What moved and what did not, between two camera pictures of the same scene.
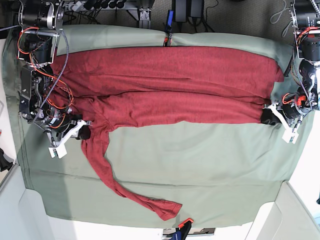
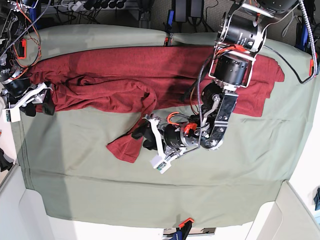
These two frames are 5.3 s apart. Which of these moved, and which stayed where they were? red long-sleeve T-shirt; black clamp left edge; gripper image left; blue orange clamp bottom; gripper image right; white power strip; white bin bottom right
Moved: gripper image left; gripper image right; red long-sleeve T-shirt
Stayed: white power strip; black clamp left edge; white bin bottom right; blue orange clamp bottom
